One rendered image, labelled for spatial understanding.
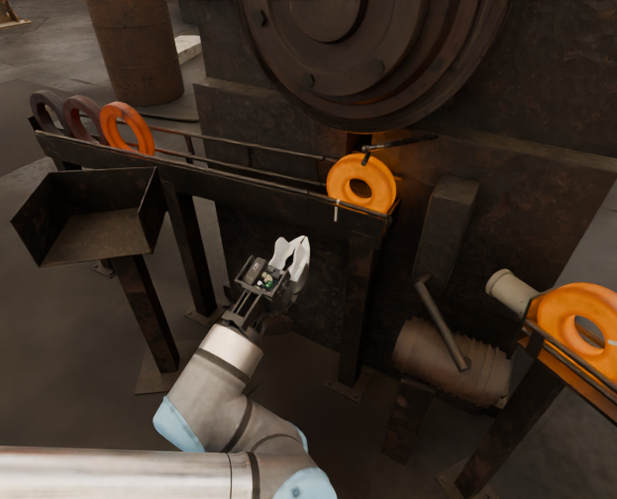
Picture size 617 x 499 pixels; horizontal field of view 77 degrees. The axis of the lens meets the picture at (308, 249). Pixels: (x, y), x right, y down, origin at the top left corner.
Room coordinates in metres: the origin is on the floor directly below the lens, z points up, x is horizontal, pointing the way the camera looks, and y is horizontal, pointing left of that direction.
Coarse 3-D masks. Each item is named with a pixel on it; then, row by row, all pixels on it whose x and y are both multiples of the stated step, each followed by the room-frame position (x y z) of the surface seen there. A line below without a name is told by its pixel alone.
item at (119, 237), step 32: (32, 192) 0.77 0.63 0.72; (64, 192) 0.86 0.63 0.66; (96, 192) 0.87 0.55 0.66; (128, 192) 0.88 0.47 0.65; (160, 192) 0.86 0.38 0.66; (32, 224) 0.71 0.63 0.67; (64, 224) 0.82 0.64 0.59; (96, 224) 0.81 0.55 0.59; (128, 224) 0.80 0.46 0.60; (160, 224) 0.80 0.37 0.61; (32, 256) 0.66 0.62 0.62; (64, 256) 0.69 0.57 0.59; (96, 256) 0.68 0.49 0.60; (128, 256) 0.75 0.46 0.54; (128, 288) 0.74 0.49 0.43; (160, 320) 0.77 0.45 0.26; (160, 352) 0.74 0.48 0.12; (192, 352) 0.82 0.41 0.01; (160, 384) 0.70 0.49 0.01
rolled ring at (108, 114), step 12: (108, 108) 1.11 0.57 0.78; (120, 108) 1.09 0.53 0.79; (132, 108) 1.10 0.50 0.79; (108, 120) 1.12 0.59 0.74; (132, 120) 1.07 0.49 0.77; (144, 120) 1.09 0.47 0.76; (108, 132) 1.13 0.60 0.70; (144, 132) 1.06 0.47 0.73; (120, 144) 1.13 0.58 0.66; (144, 144) 1.06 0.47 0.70
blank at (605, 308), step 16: (560, 288) 0.43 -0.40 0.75; (576, 288) 0.41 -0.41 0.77; (592, 288) 0.41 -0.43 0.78; (544, 304) 0.44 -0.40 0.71; (560, 304) 0.42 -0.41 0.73; (576, 304) 0.40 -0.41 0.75; (592, 304) 0.39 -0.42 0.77; (608, 304) 0.37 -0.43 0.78; (544, 320) 0.43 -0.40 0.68; (560, 320) 0.41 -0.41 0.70; (592, 320) 0.38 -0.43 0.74; (608, 320) 0.36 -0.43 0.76; (560, 336) 0.40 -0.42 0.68; (576, 336) 0.40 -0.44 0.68; (608, 336) 0.35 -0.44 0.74; (576, 352) 0.37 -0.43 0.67; (592, 352) 0.36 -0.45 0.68; (608, 352) 0.34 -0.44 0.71; (608, 368) 0.33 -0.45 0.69
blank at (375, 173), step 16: (352, 160) 0.75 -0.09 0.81; (368, 160) 0.74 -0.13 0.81; (336, 176) 0.76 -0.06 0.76; (352, 176) 0.75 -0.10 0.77; (368, 176) 0.73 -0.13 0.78; (384, 176) 0.71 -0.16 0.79; (336, 192) 0.76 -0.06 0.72; (352, 192) 0.77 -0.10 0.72; (384, 192) 0.71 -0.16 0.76; (384, 208) 0.71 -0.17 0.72
